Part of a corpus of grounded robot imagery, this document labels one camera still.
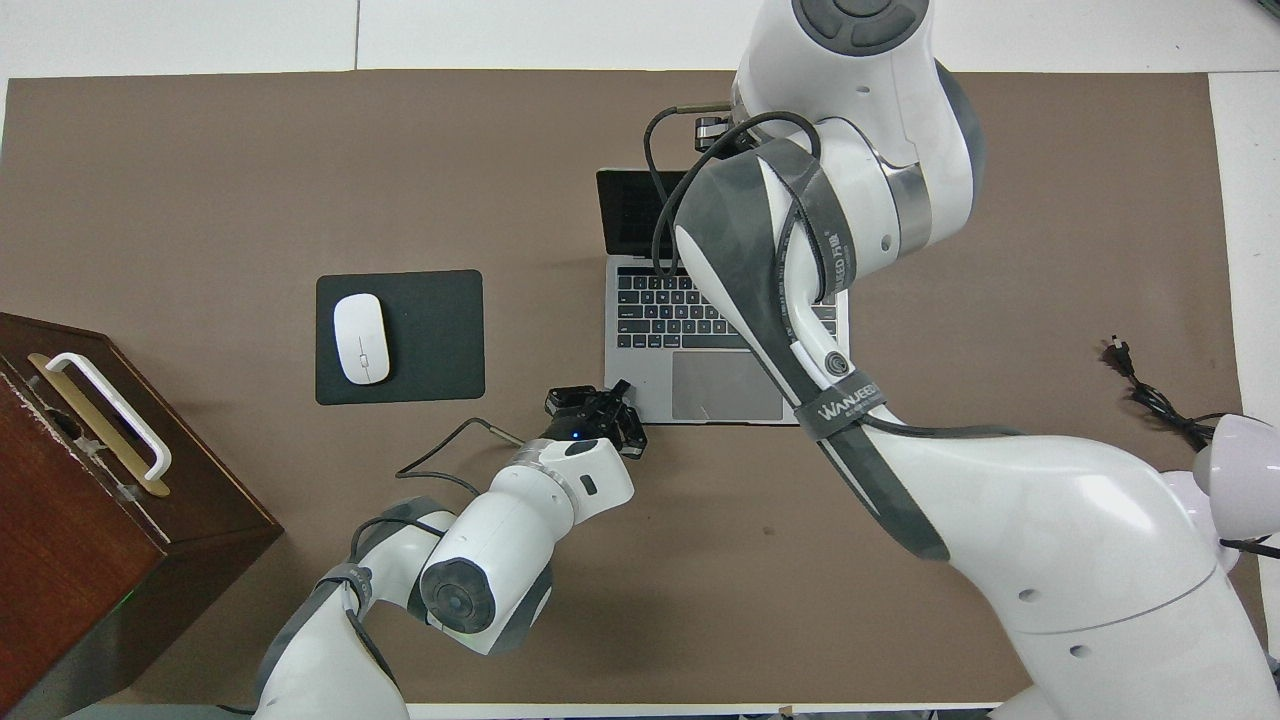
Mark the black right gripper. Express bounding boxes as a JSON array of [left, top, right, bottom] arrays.
[[693, 114, 746, 156]]

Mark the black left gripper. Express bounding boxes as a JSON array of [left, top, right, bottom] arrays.
[[543, 378, 649, 461]]

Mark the silver laptop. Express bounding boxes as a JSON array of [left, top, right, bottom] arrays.
[[596, 168, 851, 426]]

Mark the black mouse pad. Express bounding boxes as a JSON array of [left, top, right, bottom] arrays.
[[315, 269, 487, 406]]

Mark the white computer mouse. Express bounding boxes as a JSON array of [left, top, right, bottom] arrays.
[[332, 293, 392, 385]]

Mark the brown table mat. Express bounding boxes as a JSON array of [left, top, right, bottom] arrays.
[[0, 70, 1246, 706]]

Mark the dark wooden box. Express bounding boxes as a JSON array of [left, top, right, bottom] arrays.
[[0, 312, 285, 713]]

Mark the white desk lamp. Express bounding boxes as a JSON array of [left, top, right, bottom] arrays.
[[1160, 412, 1280, 601]]

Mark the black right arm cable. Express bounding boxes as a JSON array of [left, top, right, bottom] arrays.
[[643, 103, 823, 279]]

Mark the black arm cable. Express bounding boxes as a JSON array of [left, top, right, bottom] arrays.
[[395, 417, 526, 498], [643, 103, 823, 279]]

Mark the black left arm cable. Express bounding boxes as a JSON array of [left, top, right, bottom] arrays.
[[395, 417, 526, 498]]

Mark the white box handle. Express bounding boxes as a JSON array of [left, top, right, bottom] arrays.
[[45, 352, 173, 483]]

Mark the black lamp power cable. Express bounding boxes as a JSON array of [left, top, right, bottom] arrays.
[[1100, 336, 1226, 451]]

